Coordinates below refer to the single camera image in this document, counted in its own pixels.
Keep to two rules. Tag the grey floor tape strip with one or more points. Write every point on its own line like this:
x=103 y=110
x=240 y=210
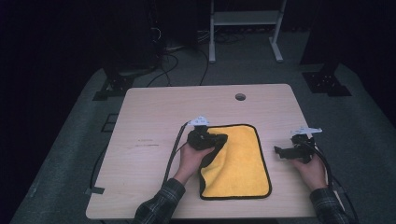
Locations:
x=95 y=190

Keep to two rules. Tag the person's right hand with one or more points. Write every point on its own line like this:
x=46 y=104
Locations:
x=311 y=174

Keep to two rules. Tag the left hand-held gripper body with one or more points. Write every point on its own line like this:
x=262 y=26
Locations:
x=200 y=138

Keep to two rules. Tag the yellow and dark grey cloth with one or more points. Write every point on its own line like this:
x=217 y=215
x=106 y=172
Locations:
x=239 y=161

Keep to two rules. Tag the white metal frame stand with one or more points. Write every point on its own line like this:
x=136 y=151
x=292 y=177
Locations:
x=246 y=18

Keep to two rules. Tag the black floor tape rectangle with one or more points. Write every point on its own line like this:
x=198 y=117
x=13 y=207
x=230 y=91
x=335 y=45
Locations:
x=109 y=123

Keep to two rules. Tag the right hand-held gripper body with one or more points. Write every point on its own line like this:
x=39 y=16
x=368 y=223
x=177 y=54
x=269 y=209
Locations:
x=302 y=149

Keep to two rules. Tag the person's left hand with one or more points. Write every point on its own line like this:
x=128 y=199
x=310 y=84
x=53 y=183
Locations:
x=191 y=161

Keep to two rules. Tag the black stand base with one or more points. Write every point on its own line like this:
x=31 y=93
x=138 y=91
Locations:
x=116 y=84
x=325 y=82

